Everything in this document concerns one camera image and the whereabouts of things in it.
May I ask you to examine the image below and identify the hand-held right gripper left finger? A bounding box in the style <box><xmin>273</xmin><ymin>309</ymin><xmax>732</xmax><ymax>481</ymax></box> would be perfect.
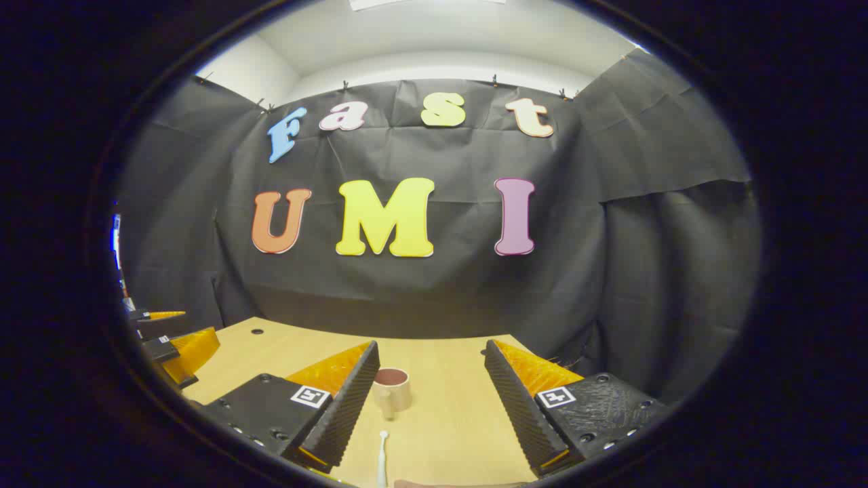
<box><xmin>201</xmin><ymin>340</ymin><xmax>381</xmax><ymax>474</ymax></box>

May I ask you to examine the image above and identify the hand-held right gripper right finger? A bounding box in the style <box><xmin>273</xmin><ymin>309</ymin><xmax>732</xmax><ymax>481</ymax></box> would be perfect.
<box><xmin>484</xmin><ymin>339</ymin><xmax>669</xmax><ymax>479</ymax></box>

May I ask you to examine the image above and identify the beige cup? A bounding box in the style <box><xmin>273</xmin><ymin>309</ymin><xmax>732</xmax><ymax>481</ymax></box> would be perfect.
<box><xmin>372</xmin><ymin>367</ymin><xmax>413</xmax><ymax>420</ymax></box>

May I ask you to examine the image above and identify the wooden desktop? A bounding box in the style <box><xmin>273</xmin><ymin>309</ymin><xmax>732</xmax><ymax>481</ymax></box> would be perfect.
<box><xmin>182</xmin><ymin>317</ymin><xmax>592</xmax><ymax>488</ymax></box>

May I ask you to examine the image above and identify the black backdrop cloth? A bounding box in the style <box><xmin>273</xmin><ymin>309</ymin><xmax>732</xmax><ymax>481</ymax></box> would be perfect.
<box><xmin>117</xmin><ymin>49</ymin><xmax>764</xmax><ymax>407</ymax></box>

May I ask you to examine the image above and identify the ceiling light panel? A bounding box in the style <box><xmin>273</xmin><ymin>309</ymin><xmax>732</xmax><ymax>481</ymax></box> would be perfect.
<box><xmin>349</xmin><ymin>0</ymin><xmax>508</xmax><ymax>12</ymax></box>

